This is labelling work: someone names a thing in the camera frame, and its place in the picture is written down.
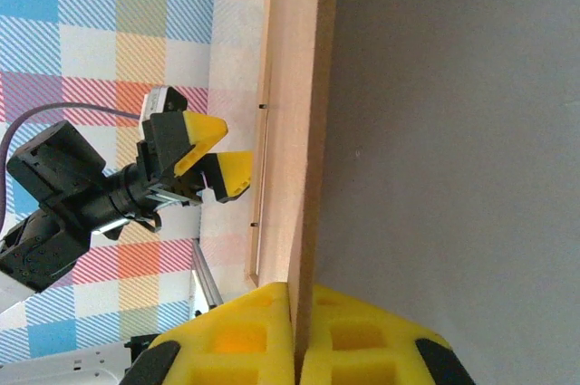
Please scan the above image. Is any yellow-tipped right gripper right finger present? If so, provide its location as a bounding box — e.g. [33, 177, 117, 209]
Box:
[299, 284, 476, 385]

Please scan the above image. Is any brown frame backing board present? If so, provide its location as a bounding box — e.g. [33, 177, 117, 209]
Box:
[260, 0, 342, 352]

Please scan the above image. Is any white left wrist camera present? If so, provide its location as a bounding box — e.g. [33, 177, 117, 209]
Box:
[141, 85, 188, 124]

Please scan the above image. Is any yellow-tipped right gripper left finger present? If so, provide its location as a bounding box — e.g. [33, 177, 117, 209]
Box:
[118, 282, 298, 385]

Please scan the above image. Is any aluminium left side rail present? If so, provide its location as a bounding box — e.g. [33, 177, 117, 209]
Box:
[188, 237, 226, 318]

